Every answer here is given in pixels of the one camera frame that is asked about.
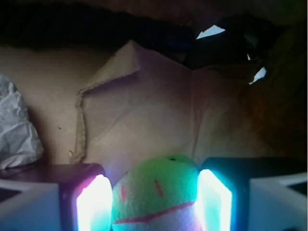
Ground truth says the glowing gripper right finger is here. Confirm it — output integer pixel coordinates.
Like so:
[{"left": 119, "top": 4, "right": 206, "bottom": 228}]
[{"left": 197, "top": 157, "right": 308, "bottom": 231}]

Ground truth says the brown paper bag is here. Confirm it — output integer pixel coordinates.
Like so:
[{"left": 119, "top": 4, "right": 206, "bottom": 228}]
[{"left": 0, "top": 0, "right": 308, "bottom": 174}]

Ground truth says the green plush frog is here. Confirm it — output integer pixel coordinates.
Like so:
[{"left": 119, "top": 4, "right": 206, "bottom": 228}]
[{"left": 112, "top": 155, "right": 204, "bottom": 231}]

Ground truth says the crumpled white paper ball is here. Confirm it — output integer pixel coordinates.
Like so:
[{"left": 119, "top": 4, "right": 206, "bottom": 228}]
[{"left": 0, "top": 75, "right": 44, "bottom": 170}]

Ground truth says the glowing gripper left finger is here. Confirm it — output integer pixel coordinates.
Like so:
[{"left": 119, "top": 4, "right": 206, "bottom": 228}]
[{"left": 0, "top": 164, "right": 112, "bottom": 231}]

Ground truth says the dark navy thick rope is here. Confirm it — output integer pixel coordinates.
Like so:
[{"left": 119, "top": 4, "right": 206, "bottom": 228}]
[{"left": 0, "top": 4, "right": 195, "bottom": 52}]

